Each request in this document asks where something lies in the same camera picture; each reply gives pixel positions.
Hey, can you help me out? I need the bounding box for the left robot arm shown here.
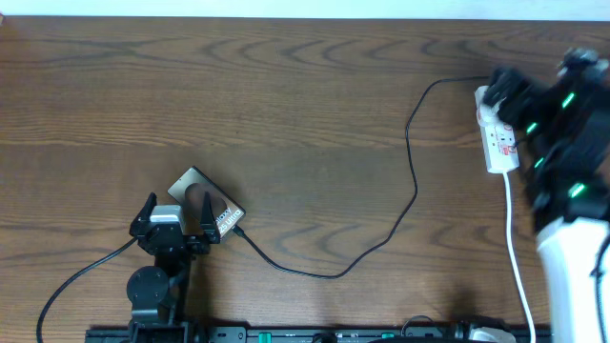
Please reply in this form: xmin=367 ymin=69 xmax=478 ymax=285
xmin=127 ymin=192 xmax=219 ymax=343

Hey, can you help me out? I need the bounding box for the white USB charger plug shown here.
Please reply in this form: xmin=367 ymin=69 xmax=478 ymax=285
xmin=475 ymin=86 xmax=494 ymax=115

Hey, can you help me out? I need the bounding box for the black charging cable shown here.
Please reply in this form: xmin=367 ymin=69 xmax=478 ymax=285
xmin=232 ymin=75 xmax=492 ymax=280

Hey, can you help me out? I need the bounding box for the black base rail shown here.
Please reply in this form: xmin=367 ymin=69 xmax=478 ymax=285
xmin=84 ymin=323 xmax=530 ymax=343

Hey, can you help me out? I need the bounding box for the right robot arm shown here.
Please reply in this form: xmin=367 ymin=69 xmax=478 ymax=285
xmin=480 ymin=48 xmax=609 ymax=342

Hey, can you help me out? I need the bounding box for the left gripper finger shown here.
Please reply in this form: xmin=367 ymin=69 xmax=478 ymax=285
xmin=199 ymin=192 xmax=221 ymax=243
xmin=131 ymin=192 xmax=157 ymax=233

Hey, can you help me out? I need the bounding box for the white power strip cord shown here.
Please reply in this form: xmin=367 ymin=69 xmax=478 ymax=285
xmin=502 ymin=171 xmax=538 ymax=343

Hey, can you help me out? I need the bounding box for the white power strip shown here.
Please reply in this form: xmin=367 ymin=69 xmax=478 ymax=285
xmin=477 ymin=105 xmax=519 ymax=174

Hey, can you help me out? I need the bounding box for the Galaxy smartphone with reflective screen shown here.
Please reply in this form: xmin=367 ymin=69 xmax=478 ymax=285
xmin=168 ymin=167 xmax=246 ymax=244

